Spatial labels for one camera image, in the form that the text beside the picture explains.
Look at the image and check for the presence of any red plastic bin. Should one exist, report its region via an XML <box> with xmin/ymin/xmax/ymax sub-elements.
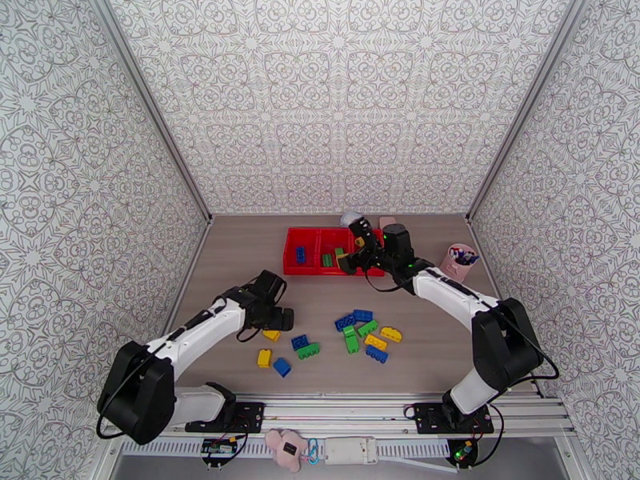
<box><xmin>318</xmin><ymin>227</ymin><xmax>354</xmax><ymax>278</ymax></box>
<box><xmin>347</xmin><ymin>228</ymin><xmax>387</xmax><ymax>278</ymax></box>
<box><xmin>282</xmin><ymin>227</ymin><xmax>322</xmax><ymax>277</ymax></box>

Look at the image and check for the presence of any pink pen cup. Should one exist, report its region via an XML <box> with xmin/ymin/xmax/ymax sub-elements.
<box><xmin>439</xmin><ymin>243</ymin><xmax>480</xmax><ymax>284</ymax></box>

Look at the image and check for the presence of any pink plush toy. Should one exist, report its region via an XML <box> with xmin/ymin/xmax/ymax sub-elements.
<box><xmin>264</xmin><ymin>429</ymin><xmax>310</xmax><ymax>470</ymax></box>

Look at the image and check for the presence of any green circuit board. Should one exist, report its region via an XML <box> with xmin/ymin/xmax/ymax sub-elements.
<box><xmin>201</xmin><ymin>438</ymin><xmax>239</xmax><ymax>458</ymax></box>
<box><xmin>446</xmin><ymin>438</ymin><xmax>479</xmax><ymax>468</ymax></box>

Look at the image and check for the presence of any white plastic box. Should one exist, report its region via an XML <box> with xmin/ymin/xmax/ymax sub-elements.
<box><xmin>323</xmin><ymin>437</ymin><xmax>379</xmax><ymax>465</ymax></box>

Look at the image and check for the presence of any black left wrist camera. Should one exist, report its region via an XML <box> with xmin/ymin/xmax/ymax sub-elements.
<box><xmin>270</xmin><ymin>306</ymin><xmax>295</xmax><ymax>331</ymax></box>

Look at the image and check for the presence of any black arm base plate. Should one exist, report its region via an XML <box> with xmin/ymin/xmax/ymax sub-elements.
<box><xmin>413</xmin><ymin>401</ymin><xmax>494</xmax><ymax>436</ymax></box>
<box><xmin>184</xmin><ymin>401</ymin><xmax>266</xmax><ymax>435</ymax></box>

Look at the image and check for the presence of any aluminium mounting rail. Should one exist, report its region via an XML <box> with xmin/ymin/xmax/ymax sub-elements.
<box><xmin>163</xmin><ymin>391</ymin><xmax>574</xmax><ymax>441</ymax></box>

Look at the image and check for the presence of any white slotted cable duct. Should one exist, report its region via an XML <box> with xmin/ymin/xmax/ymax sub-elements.
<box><xmin>123</xmin><ymin>439</ymin><xmax>452</xmax><ymax>458</ymax></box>

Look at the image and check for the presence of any aluminium frame post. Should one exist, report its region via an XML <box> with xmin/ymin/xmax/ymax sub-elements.
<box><xmin>465</xmin><ymin>0</ymin><xmax>597</xmax><ymax>226</ymax></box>
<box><xmin>89</xmin><ymin>0</ymin><xmax>214</xmax><ymax>226</ymax></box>

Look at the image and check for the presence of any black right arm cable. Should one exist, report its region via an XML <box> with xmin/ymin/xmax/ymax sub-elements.
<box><xmin>497</xmin><ymin>302</ymin><xmax>561</xmax><ymax>394</ymax></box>

